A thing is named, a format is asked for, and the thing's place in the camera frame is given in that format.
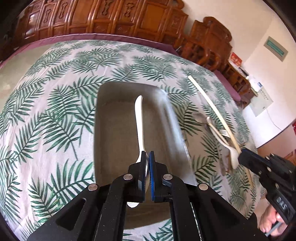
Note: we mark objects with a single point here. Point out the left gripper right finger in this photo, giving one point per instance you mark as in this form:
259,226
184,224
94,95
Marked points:
198,212

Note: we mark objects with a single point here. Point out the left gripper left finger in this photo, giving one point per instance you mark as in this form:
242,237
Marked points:
97,212

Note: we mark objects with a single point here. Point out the white plastic spoon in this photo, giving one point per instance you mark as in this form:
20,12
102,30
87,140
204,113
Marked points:
233,152

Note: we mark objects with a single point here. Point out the light bamboo chopstick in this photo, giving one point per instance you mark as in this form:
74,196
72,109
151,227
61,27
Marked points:
220,117

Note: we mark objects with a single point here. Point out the person's right hand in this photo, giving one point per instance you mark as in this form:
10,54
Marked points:
268,218

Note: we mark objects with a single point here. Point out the metal fork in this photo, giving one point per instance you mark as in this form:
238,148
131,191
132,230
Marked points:
224,133

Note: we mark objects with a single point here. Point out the grey metal tray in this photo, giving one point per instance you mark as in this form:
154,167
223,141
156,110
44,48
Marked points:
115,132

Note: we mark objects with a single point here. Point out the red box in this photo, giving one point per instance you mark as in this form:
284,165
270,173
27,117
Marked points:
237,61

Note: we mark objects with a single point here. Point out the palm leaf tablecloth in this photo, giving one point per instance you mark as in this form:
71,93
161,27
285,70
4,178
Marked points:
47,126

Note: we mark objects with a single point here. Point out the carved wooden armchair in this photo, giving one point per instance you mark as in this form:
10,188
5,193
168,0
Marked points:
208,44

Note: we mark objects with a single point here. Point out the carved wooden bench back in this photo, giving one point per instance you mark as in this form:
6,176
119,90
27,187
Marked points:
158,21

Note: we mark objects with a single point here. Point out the green wall sign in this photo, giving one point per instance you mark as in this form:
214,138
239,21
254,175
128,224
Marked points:
276,48

